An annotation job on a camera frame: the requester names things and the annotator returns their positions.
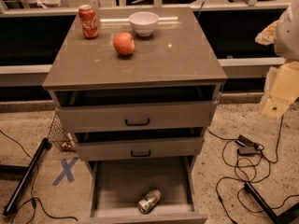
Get red coca-cola can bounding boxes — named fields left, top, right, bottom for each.
left=78, top=5, right=98, bottom=39

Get grey drawer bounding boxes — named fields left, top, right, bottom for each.
left=55, top=85, right=218, bottom=133
left=76, top=127, right=203, bottom=161
left=79, top=157, right=207, bottom=224

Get green silver 7up can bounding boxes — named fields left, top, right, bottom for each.
left=137, top=189, right=161, bottom=214

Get black power adapter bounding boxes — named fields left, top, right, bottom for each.
left=235, top=135, right=263, bottom=156

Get black left stand leg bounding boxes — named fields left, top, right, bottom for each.
left=4, top=138, right=51, bottom=217

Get black left floor cable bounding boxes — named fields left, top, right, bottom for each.
left=0, top=130, right=78, bottom=224

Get black right stand leg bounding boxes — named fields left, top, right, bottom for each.
left=244, top=182, right=299, bottom=224

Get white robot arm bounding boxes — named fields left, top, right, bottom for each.
left=255, top=0, right=299, bottom=119

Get grey drawer cabinet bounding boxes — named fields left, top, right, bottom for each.
left=42, top=7, right=228, bottom=224

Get middle grey drawer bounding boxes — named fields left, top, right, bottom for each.
left=76, top=127, right=203, bottom=161

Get white bowl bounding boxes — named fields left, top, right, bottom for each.
left=129, top=11, right=159, bottom=36

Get black stand leg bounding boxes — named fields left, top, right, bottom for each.
left=244, top=182, right=299, bottom=224
left=4, top=138, right=51, bottom=217

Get wire mesh basket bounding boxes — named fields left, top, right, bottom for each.
left=48, top=115, right=75, bottom=152

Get bottom grey drawer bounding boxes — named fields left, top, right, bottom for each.
left=79, top=157, right=207, bottom=224

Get red apple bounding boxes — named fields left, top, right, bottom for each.
left=113, top=33, right=135, bottom=55

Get top grey drawer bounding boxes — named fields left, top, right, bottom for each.
left=55, top=85, right=218, bottom=133

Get blue tape cross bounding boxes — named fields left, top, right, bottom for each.
left=52, top=157, right=78, bottom=186

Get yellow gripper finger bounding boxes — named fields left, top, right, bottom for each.
left=261, top=61, right=299, bottom=119
left=255, top=21, right=278, bottom=46

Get black right floor cables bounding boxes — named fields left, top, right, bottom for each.
left=206, top=114, right=299, bottom=224

